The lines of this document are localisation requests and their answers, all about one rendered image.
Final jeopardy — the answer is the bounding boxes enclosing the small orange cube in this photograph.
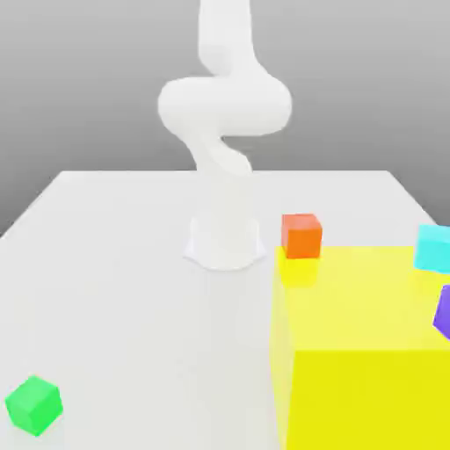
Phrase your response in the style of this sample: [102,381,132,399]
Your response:
[280,213,323,260]

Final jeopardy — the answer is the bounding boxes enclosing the small cyan cube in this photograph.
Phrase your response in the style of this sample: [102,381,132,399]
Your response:
[413,223,450,275]

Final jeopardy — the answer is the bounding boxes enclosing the small purple cube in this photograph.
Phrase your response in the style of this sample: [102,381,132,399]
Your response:
[432,283,450,341]

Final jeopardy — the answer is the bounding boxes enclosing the small green cube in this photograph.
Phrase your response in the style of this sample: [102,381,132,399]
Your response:
[4,374,64,438]

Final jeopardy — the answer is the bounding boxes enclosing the large yellow box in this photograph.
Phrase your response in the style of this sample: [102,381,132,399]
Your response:
[269,244,450,450]

